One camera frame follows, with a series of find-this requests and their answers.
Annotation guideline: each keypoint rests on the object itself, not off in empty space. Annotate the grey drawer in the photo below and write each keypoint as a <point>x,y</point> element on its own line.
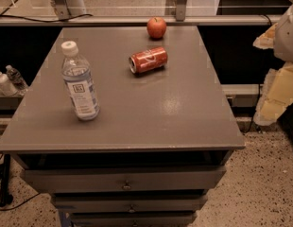
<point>124,179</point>
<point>130,204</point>
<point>141,219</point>

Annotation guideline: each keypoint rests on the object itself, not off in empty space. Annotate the clear plastic water bottle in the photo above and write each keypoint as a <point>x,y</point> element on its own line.
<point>77,76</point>

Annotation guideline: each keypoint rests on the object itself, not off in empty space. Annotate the red apple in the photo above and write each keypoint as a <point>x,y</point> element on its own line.
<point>156,27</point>

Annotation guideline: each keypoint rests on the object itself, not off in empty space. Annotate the white bottle on shelf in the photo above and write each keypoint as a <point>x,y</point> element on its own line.
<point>6,86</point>

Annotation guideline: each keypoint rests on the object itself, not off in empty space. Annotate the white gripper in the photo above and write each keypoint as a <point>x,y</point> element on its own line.
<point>287,39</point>

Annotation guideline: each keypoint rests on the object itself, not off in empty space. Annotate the top grey drawer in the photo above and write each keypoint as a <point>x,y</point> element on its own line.
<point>124,179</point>

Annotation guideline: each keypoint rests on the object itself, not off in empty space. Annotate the small clear bottle on shelf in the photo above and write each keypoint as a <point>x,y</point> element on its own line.
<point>17,79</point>

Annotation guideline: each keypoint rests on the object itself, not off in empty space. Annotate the bottom grey drawer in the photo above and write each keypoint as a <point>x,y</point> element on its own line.
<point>141,219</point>

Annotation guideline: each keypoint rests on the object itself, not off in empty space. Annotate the grey metal bracket right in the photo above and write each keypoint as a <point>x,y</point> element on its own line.
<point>177,8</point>

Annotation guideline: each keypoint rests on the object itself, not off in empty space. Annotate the black stand leg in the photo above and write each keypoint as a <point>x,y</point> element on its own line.
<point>5,197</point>

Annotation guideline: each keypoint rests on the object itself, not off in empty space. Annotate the red coke can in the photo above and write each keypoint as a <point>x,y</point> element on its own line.
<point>147,60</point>

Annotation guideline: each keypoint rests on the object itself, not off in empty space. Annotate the grey drawer cabinet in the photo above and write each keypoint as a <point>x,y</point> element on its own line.
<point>175,116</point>

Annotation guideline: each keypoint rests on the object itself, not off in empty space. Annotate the grey metal bracket left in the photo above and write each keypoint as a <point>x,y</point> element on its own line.
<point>69,8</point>

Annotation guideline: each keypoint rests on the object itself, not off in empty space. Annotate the middle grey drawer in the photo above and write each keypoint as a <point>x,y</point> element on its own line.
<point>130,204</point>

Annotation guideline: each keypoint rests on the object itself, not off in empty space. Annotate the grey metal bracket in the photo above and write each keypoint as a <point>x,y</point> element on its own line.
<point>177,8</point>
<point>69,8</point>

